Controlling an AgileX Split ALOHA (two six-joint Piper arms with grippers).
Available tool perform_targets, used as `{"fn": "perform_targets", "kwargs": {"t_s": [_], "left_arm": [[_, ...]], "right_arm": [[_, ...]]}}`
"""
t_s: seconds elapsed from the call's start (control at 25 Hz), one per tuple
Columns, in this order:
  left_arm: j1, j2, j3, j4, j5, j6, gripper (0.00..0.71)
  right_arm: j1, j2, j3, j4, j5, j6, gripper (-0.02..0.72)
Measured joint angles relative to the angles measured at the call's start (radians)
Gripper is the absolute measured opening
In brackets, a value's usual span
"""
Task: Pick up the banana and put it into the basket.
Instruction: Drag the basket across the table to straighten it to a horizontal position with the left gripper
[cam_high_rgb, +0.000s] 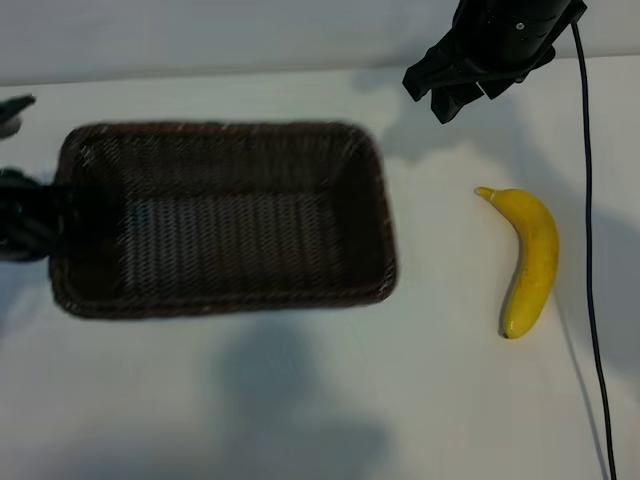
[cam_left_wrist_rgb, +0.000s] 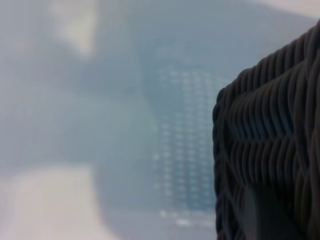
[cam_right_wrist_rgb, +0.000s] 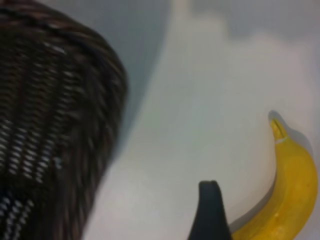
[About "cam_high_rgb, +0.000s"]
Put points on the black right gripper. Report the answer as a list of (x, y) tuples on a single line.
[(510, 30)]

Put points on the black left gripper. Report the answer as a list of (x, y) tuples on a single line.
[(20, 215)]

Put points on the dark brown wicker basket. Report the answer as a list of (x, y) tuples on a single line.
[(225, 225)]

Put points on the yellow banana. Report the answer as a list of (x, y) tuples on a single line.
[(537, 250)]

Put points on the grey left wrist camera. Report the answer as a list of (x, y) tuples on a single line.
[(10, 125)]

